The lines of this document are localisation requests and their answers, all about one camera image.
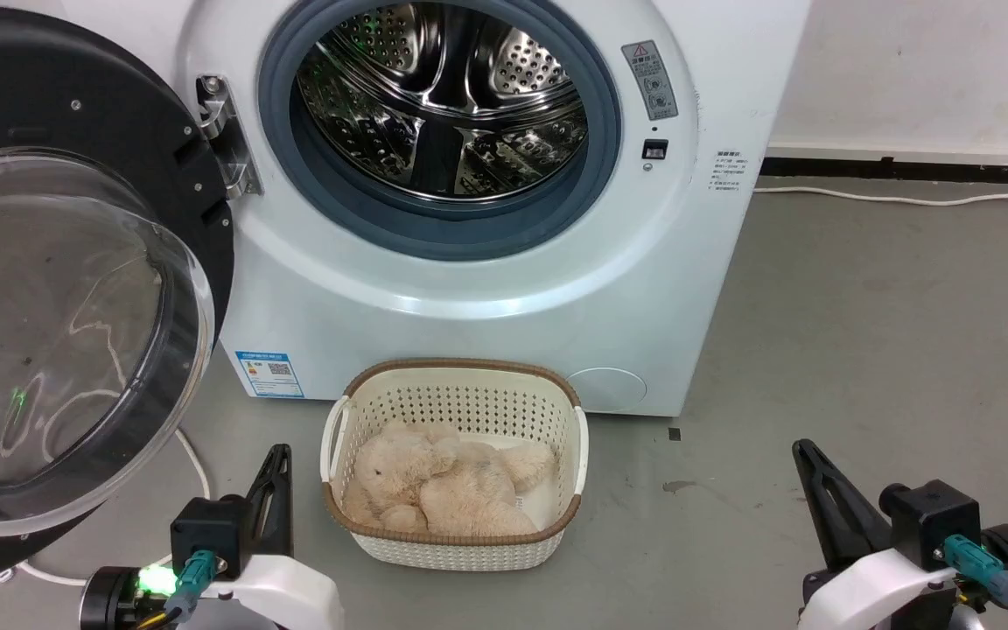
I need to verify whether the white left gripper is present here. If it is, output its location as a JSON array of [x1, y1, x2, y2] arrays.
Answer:
[[180, 444, 343, 630]]

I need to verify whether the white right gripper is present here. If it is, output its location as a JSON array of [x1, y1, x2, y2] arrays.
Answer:
[[791, 439, 962, 630]]

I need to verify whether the black round glass washer door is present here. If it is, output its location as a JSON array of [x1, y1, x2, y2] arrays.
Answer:
[[0, 4, 236, 598]]

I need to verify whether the white front-load washing machine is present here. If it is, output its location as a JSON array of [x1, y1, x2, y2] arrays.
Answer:
[[58, 0, 811, 417]]

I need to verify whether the metal door hinge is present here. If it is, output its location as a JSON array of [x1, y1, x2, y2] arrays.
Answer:
[[196, 74, 264, 199]]

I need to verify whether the blue energy label sticker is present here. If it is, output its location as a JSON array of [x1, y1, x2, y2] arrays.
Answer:
[[234, 351, 305, 399]]

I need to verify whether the beige plush toy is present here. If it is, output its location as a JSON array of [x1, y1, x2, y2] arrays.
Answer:
[[342, 420, 559, 536]]

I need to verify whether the cream perforated laundry basket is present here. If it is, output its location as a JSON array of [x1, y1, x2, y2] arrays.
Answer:
[[320, 357, 590, 571]]

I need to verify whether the round drain filter cover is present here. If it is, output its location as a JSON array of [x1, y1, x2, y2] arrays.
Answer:
[[567, 367, 648, 412]]

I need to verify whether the stainless steel washer drum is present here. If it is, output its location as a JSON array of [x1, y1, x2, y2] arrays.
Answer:
[[294, 0, 591, 202]]

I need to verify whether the grey warning sticker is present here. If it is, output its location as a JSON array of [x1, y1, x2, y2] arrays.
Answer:
[[622, 40, 679, 122]]

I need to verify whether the white power strip cord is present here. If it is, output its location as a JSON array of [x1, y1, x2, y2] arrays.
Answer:
[[16, 427, 213, 587]]

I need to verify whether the teal left connector cable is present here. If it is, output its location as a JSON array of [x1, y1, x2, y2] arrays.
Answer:
[[141, 549, 218, 630]]

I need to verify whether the teal connector cable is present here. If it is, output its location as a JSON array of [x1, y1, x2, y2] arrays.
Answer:
[[944, 535, 1008, 630], [141, 549, 218, 630]]

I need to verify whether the teal right connector cable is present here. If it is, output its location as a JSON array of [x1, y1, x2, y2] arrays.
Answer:
[[944, 535, 1008, 630]]

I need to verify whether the thin white floor cable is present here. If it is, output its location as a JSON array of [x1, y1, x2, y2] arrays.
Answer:
[[753, 179, 1008, 207]]

